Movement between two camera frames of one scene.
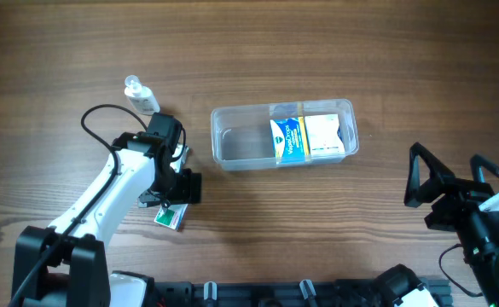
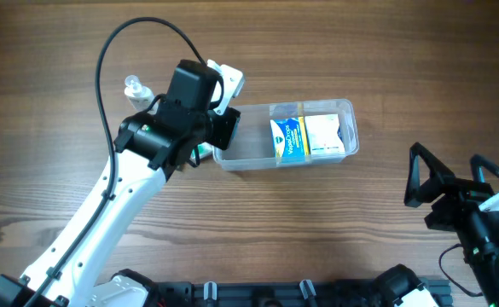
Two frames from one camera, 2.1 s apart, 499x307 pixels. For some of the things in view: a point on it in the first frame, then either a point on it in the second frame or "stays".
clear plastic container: [275, 135] stays
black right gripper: [462, 195] stays
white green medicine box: [172, 217] to [205, 150]
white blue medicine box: [323, 136] stays
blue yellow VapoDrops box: [290, 140] stays
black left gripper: [188, 188] to [225, 129]
